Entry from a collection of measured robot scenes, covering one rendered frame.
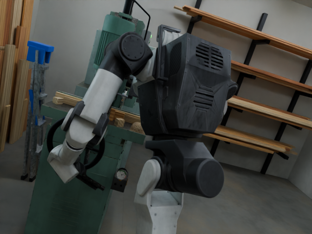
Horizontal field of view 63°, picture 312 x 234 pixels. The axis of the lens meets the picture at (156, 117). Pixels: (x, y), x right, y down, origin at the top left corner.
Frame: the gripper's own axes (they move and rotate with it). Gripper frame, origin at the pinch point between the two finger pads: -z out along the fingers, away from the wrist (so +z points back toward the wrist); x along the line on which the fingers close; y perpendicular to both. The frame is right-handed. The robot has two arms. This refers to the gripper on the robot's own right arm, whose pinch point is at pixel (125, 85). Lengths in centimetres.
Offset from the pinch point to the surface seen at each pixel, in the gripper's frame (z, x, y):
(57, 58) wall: -127, -19, 233
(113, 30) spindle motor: -15.2, -26.7, 2.5
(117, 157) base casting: 6.7, 40.3, 7.2
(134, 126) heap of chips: 11.2, 20.1, 6.8
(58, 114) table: -31.0, 26.0, 4.4
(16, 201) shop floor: -58, 106, 55
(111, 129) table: -0.7, 25.4, 4.4
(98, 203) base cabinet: 4, 71, 13
